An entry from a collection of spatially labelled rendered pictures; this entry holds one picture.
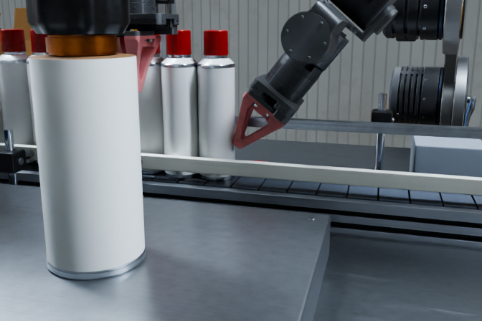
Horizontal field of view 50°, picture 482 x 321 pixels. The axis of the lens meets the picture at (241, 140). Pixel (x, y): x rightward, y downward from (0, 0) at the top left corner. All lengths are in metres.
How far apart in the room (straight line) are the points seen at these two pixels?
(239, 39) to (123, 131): 3.12
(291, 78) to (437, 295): 0.30
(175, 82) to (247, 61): 2.84
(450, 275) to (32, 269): 0.42
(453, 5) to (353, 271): 0.59
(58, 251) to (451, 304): 0.37
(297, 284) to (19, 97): 0.54
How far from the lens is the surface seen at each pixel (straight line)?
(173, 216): 0.59
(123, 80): 0.44
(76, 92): 0.42
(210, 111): 0.69
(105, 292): 0.45
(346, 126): 0.72
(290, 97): 0.67
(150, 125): 0.74
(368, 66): 3.32
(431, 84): 1.52
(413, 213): 0.66
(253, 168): 0.68
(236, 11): 3.55
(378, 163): 0.79
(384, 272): 0.60
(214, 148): 0.70
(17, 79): 0.84
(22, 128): 0.85
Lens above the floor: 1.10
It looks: 13 degrees down
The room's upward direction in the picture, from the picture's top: straight up
